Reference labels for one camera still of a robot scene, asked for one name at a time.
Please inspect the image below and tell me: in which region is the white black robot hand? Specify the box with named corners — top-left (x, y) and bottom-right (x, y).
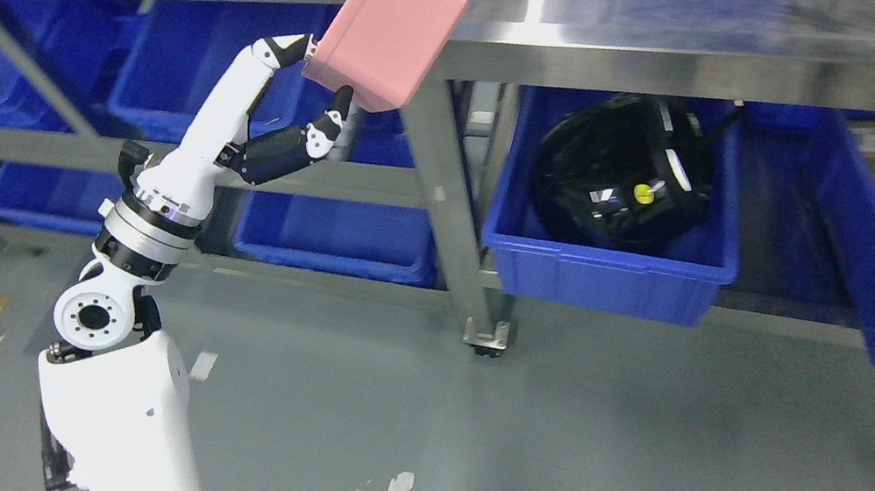
top-left (124, 33), bottom-right (355, 237)

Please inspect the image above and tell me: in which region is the pink plastic storage box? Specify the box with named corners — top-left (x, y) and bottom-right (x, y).
top-left (302, 0), bottom-right (469, 113)

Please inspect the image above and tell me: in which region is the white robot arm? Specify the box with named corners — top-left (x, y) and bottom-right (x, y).
top-left (37, 248), bottom-right (201, 491)

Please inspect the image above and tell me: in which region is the blue shelf bin lower left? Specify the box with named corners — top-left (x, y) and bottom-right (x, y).
top-left (0, 160), bottom-right (124, 238)

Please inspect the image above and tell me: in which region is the stainless steel shelf rack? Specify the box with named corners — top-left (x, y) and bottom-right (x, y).
top-left (0, 4), bottom-right (428, 210)

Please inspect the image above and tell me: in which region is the blue shelf bin bottom centre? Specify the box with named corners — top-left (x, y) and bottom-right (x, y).
top-left (232, 191), bottom-right (438, 288)

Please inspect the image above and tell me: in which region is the black helmet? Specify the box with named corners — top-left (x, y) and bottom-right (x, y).
top-left (528, 92), bottom-right (718, 253)

